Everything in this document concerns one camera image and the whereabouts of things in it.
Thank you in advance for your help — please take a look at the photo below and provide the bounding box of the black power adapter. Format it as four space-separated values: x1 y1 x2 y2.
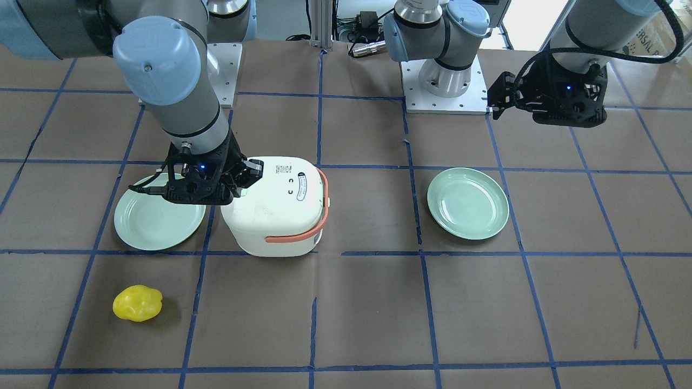
356 11 378 30

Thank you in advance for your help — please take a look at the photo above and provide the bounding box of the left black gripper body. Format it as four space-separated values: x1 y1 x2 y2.
516 55 608 128

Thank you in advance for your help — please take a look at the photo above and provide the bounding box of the green plate near right arm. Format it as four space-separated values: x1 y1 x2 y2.
114 189 206 251

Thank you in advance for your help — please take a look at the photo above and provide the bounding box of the yellow toy lemon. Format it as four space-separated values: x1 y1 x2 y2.
112 285 163 322

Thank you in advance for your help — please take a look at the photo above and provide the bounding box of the white rice cooker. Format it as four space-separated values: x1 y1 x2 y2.
220 157 329 258

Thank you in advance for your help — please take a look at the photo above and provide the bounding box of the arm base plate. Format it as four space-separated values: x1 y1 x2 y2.
400 57 487 115
138 43 243 109

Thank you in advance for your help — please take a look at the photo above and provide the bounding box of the aluminium frame post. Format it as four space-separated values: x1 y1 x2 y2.
308 1 336 51

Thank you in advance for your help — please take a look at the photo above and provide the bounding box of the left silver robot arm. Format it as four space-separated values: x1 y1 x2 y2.
383 1 684 128

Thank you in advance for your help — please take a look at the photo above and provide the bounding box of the green plate near left arm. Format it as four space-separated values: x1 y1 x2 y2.
426 167 509 240

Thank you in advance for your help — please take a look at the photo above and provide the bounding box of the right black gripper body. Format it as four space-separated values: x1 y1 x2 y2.
129 131 248 206

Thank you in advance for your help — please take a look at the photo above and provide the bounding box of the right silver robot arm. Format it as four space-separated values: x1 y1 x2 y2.
2 1 263 206

